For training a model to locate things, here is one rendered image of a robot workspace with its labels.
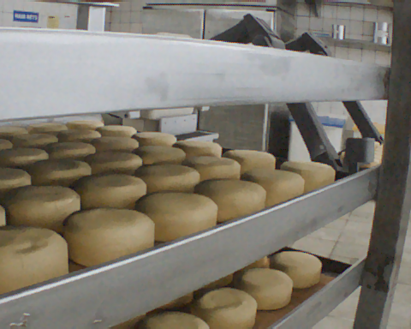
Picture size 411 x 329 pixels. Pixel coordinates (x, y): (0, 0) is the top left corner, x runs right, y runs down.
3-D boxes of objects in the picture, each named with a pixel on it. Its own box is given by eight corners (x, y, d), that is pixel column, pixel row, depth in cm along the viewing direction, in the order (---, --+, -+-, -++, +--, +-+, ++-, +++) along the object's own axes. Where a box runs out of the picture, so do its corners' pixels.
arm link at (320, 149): (267, 50, 138) (247, 42, 129) (283, 38, 135) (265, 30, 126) (336, 192, 126) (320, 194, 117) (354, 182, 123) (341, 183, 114)
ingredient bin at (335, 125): (282, 192, 500) (288, 114, 485) (294, 179, 559) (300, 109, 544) (335, 199, 482) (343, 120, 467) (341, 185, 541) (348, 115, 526)
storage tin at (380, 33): (389, 45, 492) (390, 24, 488) (388, 44, 477) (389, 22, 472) (372, 43, 499) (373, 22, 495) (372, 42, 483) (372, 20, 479)
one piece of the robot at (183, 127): (136, 180, 173) (139, 116, 169) (181, 168, 197) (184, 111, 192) (175, 189, 165) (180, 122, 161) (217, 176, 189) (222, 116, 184)
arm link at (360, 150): (333, 183, 126) (320, 184, 119) (335, 137, 126) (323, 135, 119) (377, 186, 119) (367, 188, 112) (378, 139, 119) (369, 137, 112)
